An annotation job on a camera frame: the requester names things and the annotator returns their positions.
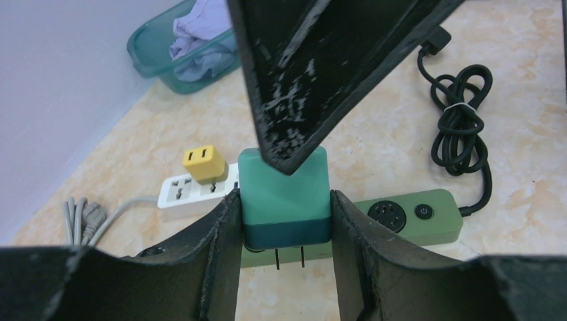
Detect black power cable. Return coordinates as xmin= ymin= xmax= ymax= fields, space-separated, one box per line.
xmin=416 ymin=26 xmax=494 ymax=218

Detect grey coiled cable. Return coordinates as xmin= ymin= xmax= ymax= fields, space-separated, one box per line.
xmin=62 ymin=195 xmax=160 ymax=247

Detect lavender cloth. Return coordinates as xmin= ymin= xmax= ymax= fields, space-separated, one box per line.
xmin=168 ymin=0 xmax=237 ymax=82

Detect teal plug adapter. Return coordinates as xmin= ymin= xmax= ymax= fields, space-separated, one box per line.
xmin=237 ymin=146 xmax=332 ymax=268

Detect green power strip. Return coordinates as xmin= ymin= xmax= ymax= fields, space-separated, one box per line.
xmin=241 ymin=189 xmax=463 ymax=268

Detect teal plastic basket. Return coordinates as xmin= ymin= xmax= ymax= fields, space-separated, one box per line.
xmin=126 ymin=1 xmax=241 ymax=94

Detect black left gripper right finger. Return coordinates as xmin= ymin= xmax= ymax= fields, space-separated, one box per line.
xmin=330 ymin=191 xmax=566 ymax=320

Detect yellow plug adapter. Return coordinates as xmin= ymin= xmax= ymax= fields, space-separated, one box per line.
xmin=182 ymin=144 xmax=229 ymax=185

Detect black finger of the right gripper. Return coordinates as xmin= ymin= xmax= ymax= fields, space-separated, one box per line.
xmin=227 ymin=0 xmax=460 ymax=175

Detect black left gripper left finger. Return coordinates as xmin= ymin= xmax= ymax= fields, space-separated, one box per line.
xmin=1 ymin=190 xmax=243 ymax=320

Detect white power strip with USB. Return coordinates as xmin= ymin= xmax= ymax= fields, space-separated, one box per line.
xmin=157 ymin=163 xmax=239 ymax=219

